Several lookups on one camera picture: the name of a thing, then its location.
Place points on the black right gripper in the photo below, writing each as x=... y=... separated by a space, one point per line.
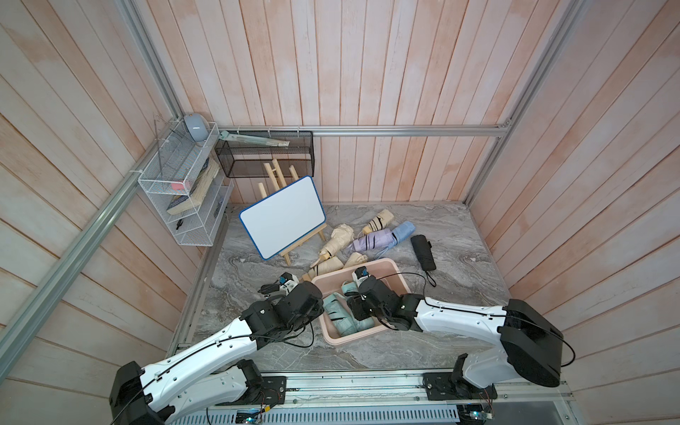
x=356 y=306

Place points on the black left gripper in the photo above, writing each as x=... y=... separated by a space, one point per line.
x=317 y=311

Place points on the mint green umbrella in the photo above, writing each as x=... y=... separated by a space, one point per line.
x=352 y=298
x=339 y=316

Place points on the pink plastic storage box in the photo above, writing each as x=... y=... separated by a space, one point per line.
x=385 y=270

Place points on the beige umbrella with wooden handle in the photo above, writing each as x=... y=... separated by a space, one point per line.
x=340 y=238

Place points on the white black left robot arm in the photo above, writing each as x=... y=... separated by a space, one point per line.
x=215 y=369

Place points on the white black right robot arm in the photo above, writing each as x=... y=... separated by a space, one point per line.
x=524 y=344

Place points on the beige umbrella black lining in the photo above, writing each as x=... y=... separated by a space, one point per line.
x=355 y=260

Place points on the beige black-striped umbrella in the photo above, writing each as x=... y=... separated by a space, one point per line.
x=331 y=265

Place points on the purple folded umbrella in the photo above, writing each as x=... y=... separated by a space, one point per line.
x=373 y=241

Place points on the light blue folded umbrella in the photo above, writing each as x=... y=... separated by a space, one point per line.
x=402 y=232

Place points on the black folded umbrella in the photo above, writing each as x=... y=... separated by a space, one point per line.
x=423 y=253

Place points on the small beige striped umbrella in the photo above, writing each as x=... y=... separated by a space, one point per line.
x=379 y=222

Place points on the blue framed whiteboard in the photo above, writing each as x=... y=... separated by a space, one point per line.
x=275 y=223

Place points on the book on shelf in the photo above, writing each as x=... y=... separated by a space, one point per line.
x=181 y=204

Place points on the black mesh basket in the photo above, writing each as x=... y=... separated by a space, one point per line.
x=248 y=162

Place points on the grey round speaker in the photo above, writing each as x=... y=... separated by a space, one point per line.
x=197 y=126

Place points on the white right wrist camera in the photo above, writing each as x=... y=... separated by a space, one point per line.
x=360 y=274

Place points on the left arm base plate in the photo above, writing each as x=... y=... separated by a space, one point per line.
x=269 y=391

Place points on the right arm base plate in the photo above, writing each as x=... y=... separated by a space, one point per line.
x=441 y=386

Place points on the white wire shelf rack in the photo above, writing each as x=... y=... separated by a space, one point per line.
x=186 y=184

